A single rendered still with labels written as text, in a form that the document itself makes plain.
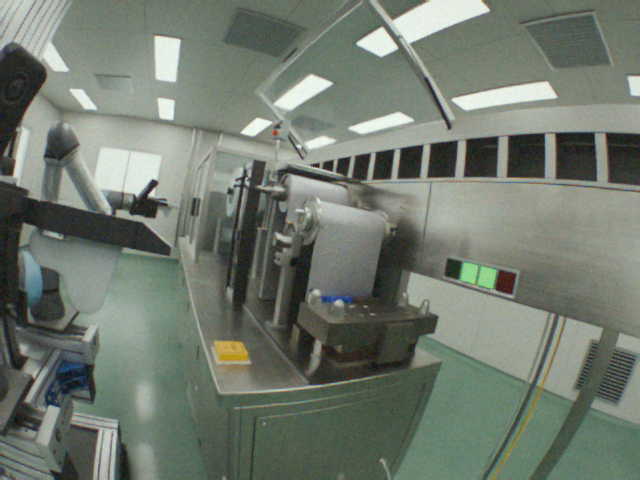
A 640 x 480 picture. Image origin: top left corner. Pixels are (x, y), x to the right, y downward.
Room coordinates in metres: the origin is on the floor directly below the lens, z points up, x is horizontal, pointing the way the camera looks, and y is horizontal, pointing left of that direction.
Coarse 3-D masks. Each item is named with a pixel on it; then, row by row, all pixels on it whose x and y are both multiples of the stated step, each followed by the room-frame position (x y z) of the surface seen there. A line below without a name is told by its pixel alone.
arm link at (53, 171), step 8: (48, 152) 0.66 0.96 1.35; (48, 160) 0.66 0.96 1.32; (56, 160) 0.68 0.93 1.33; (48, 168) 0.67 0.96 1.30; (56, 168) 0.70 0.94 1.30; (48, 176) 0.67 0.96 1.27; (56, 176) 0.70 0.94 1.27; (48, 184) 0.68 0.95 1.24; (56, 184) 0.71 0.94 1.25; (48, 192) 0.68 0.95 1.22; (56, 192) 0.71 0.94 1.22; (48, 200) 0.68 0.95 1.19; (56, 200) 0.72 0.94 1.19; (48, 232) 0.69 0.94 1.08
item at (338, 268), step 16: (320, 240) 0.85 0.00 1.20; (320, 256) 0.85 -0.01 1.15; (336, 256) 0.88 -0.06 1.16; (352, 256) 0.90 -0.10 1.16; (368, 256) 0.93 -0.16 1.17; (320, 272) 0.86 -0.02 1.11; (336, 272) 0.88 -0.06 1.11; (352, 272) 0.91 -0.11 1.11; (368, 272) 0.94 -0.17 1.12; (320, 288) 0.86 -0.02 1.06; (336, 288) 0.89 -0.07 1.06; (352, 288) 0.92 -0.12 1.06; (368, 288) 0.95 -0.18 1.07
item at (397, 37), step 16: (352, 0) 0.74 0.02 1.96; (368, 0) 0.71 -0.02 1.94; (336, 16) 0.84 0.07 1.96; (384, 16) 0.73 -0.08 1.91; (320, 32) 0.95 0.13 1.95; (400, 32) 0.77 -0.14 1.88; (304, 48) 1.08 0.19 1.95; (400, 48) 0.79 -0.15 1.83; (288, 64) 1.24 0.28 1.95; (416, 64) 0.81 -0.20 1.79; (272, 80) 1.44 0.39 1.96; (432, 80) 0.84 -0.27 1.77; (432, 96) 0.87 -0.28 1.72; (272, 112) 1.71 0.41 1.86; (448, 112) 0.88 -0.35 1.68; (448, 128) 0.87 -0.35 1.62
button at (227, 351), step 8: (216, 344) 0.64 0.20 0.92; (224, 344) 0.65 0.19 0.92; (232, 344) 0.66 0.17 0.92; (240, 344) 0.67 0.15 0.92; (216, 352) 0.63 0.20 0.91; (224, 352) 0.61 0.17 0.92; (232, 352) 0.62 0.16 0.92; (240, 352) 0.63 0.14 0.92; (224, 360) 0.60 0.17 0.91; (232, 360) 0.61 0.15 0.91; (240, 360) 0.62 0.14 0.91
